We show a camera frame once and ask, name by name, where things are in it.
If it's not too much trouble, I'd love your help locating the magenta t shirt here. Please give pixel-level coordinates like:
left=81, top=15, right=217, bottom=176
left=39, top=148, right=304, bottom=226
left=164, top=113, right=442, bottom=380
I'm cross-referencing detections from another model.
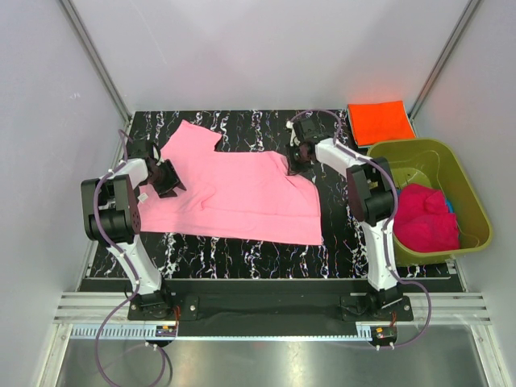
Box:
left=393, top=184, right=460, bottom=253

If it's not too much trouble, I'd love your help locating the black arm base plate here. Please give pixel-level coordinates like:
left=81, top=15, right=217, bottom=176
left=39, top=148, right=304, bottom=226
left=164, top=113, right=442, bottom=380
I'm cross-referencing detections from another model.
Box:
left=128, top=280, right=414, bottom=339

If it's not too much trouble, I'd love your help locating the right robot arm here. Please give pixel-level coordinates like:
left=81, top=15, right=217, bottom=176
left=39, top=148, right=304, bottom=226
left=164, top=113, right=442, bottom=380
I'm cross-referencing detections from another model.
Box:
left=286, top=117, right=402, bottom=320

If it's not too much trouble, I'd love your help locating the light pink t shirt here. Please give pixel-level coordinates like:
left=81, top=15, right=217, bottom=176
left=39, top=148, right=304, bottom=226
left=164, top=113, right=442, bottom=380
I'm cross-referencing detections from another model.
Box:
left=138, top=121, right=323, bottom=246

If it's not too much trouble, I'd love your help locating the olive green plastic bin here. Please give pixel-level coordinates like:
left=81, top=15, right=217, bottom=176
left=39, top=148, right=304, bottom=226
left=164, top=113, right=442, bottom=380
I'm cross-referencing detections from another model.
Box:
left=367, top=138, right=493, bottom=267

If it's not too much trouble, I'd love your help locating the aluminium frame rail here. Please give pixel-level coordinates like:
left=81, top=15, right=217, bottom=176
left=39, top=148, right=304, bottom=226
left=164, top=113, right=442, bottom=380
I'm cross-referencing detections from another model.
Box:
left=53, top=292, right=491, bottom=325

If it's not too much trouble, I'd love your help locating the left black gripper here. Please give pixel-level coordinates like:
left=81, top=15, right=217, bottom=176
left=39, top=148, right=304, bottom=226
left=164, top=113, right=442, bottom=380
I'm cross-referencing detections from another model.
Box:
left=144, top=160, right=185, bottom=198

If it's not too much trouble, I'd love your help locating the blue t shirt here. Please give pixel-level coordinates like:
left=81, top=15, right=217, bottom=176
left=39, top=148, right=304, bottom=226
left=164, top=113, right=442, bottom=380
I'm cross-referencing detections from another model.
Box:
left=445, top=198, right=455, bottom=214

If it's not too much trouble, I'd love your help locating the black marbled table mat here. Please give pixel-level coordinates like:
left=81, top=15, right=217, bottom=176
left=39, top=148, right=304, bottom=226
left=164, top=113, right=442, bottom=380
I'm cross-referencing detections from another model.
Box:
left=82, top=108, right=456, bottom=280

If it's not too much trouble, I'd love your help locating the folded orange t shirt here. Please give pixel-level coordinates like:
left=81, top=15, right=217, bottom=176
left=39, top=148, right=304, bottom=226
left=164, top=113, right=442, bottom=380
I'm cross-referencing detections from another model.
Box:
left=347, top=101, right=416, bottom=148

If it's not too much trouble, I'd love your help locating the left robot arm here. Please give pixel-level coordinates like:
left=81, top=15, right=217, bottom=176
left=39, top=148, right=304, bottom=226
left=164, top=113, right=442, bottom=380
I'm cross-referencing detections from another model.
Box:
left=81, top=139, right=186, bottom=319

